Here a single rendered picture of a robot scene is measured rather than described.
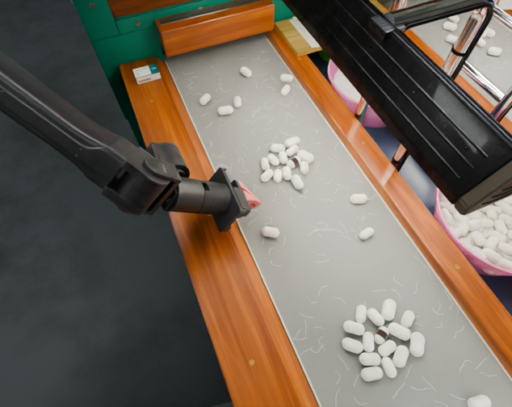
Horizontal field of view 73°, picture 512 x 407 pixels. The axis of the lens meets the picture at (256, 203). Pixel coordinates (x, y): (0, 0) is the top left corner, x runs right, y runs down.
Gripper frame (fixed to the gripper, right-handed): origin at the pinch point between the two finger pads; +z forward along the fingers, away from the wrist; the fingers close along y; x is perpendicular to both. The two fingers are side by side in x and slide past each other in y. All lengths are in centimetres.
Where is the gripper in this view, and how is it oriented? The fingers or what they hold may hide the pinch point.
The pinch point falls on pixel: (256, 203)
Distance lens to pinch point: 67.7
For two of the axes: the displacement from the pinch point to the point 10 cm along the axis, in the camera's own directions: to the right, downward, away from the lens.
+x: -6.0, 6.1, 5.2
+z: 7.0, 0.8, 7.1
